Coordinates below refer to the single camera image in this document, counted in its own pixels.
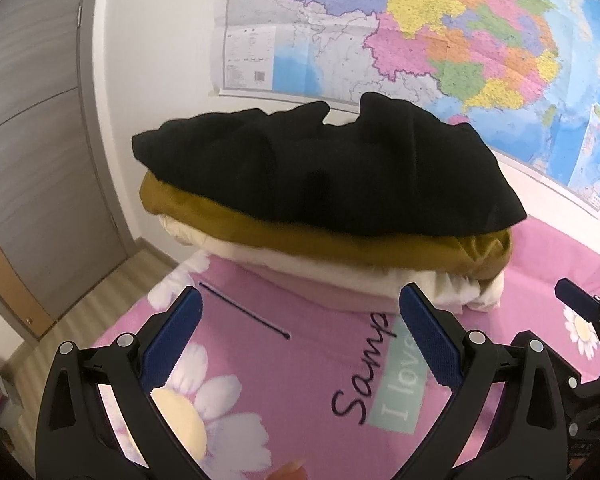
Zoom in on black coat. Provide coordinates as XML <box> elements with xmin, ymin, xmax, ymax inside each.
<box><xmin>132</xmin><ymin>92</ymin><xmax>527</xmax><ymax>236</ymax></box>

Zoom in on person's left hand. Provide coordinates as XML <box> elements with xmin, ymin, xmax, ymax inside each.
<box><xmin>266</xmin><ymin>460</ymin><xmax>308</xmax><ymax>480</ymax></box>

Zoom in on mustard folded garment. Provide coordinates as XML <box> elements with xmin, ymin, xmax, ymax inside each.
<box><xmin>140</xmin><ymin>172</ymin><xmax>513</xmax><ymax>280</ymax></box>

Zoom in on cream folded garment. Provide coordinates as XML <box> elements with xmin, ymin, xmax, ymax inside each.
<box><xmin>158</xmin><ymin>214</ymin><xmax>505</xmax><ymax>314</ymax></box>

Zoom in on pink floral bed sheet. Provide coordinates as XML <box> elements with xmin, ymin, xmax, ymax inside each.
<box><xmin>96</xmin><ymin>218</ymin><xmax>600</xmax><ymax>479</ymax></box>

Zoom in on pink folded garment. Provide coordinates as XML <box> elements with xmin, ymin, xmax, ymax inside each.
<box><xmin>244</xmin><ymin>263</ymin><xmax>401</xmax><ymax>316</ymax></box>

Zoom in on grey wardrobe door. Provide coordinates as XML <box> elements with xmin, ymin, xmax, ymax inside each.
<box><xmin>0</xmin><ymin>0</ymin><xmax>134</xmax><ymax>338</ymax></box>

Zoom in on colourful wall map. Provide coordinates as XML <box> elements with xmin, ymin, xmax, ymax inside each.
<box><xmin>213</xmin><ymin>0</ymin><xmax>600</xmax><ymax>214</ymax></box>

